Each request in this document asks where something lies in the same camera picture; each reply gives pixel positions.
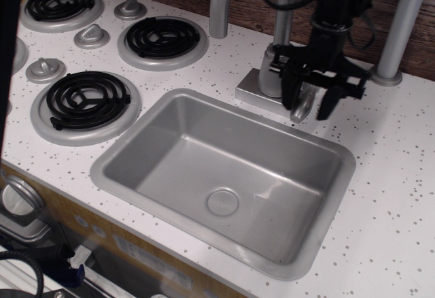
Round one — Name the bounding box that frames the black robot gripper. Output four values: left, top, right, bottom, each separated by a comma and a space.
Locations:
268, 0, 372, 120

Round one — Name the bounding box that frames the silver faucet lever handle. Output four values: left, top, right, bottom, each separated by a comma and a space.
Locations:
290, 84, 319, 124

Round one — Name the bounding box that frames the grey vertical support pole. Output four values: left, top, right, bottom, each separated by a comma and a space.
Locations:
370, 0, 423, 87

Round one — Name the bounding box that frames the silver toy faucet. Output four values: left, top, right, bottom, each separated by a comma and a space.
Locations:
209, 0, 319, 124

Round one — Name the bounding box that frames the grey plastic sink basin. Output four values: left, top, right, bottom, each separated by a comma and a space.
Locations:
90, 89, 356, 280

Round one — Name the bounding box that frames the back right stove burner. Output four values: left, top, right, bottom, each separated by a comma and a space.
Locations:
117, 16, 208, 71

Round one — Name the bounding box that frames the silver knob top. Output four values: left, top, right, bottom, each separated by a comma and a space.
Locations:
114, 0, 147, 20

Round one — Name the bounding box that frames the silver knob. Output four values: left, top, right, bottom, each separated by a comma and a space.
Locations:
73, 24, 110, 50
114, 0, 147, 20
26, 58, 66, 84

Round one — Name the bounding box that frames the silver knob middle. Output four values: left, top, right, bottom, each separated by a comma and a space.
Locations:
73, 24, 110, 50

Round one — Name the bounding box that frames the front right stove burner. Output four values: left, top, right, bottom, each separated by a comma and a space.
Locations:
31, 71, 141, 147

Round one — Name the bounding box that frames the back left stove burner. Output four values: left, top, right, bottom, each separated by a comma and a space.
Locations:
20, 0, 104, 33

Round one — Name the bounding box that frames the silver knob lower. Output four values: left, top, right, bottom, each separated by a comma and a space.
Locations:
26, 58, 66, 84

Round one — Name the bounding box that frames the left edge stove burner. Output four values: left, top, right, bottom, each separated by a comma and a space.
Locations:
13, 37, 28, 74

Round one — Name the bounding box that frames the blue clamp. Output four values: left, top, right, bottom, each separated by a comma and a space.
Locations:
65, 264, 86, 288

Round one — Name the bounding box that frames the silver round oven dial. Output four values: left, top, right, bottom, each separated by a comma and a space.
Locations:
1, 176, 45, 227

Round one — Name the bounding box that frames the dark foreground blurred object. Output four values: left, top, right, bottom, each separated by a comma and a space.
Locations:
1, 0, 21, 146

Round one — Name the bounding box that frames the silver oven door handle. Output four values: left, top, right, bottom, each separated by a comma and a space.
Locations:
1, 215, 52, 246

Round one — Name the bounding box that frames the black coiled cable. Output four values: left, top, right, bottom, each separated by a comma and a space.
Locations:
0, 247, 48, 294

